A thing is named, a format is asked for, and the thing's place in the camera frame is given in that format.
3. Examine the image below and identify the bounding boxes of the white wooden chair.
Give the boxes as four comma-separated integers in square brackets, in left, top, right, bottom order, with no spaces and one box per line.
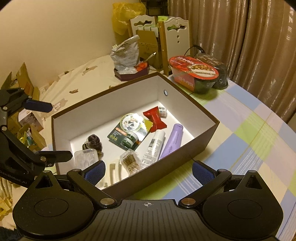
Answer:
[158,17,191,76]
[127,15,159,38]

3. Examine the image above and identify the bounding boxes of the glass kettle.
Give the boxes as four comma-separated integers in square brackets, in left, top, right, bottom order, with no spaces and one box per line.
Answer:
[184,45,206,57]

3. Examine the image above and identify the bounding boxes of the metal spoon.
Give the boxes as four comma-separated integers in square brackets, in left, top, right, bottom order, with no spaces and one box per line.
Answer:
[142,52,156,63]

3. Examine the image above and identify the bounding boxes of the checkered tablecloth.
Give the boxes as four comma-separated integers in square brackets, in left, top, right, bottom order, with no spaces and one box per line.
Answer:
[41,74,296,237]

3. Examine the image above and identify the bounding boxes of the red lid noodle bowl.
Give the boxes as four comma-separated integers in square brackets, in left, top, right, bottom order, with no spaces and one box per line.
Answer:
[169,56,219,94]

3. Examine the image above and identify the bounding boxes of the brown cardboard carton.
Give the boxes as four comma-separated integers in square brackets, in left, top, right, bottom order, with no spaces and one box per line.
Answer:
[137,30,163,70]

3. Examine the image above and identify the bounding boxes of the purple cosmetic tube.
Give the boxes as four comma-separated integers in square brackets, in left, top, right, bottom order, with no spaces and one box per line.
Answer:
[159,123,183,160]

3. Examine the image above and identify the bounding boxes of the red snack packet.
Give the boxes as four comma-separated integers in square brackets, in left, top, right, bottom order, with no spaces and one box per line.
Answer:
[143,106,167,133]

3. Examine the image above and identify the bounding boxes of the yellow plastic bag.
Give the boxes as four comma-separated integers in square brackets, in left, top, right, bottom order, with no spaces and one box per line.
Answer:
[111,2,146,35]

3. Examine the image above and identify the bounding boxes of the brown cardboard storage box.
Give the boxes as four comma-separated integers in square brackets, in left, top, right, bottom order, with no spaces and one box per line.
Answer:
[52,73,219,200]

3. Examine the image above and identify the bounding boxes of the small white bottle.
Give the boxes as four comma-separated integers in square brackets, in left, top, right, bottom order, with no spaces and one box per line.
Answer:
[158,106,167,118]

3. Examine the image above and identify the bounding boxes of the clear floss pick box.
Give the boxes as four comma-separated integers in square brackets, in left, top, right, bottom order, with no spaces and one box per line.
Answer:
[74,149,99,170]

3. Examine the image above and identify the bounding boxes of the dark sock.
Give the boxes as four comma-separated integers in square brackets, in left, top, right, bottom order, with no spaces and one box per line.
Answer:
[82,134,103,155]

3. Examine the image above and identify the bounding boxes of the green mentholatum blister card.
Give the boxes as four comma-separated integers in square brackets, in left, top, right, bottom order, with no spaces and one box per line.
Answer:
[107,113,153,151]

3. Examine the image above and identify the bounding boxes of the beige curtain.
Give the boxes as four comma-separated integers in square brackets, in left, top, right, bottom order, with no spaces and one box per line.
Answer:
[169,1,295,121]

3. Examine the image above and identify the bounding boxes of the dark noodle bowl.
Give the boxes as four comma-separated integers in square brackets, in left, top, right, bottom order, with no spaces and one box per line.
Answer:
[195,52,230,90]

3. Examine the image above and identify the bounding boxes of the white cream tube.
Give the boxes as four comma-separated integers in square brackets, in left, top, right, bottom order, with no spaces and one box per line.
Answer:
[140,130,165,169]

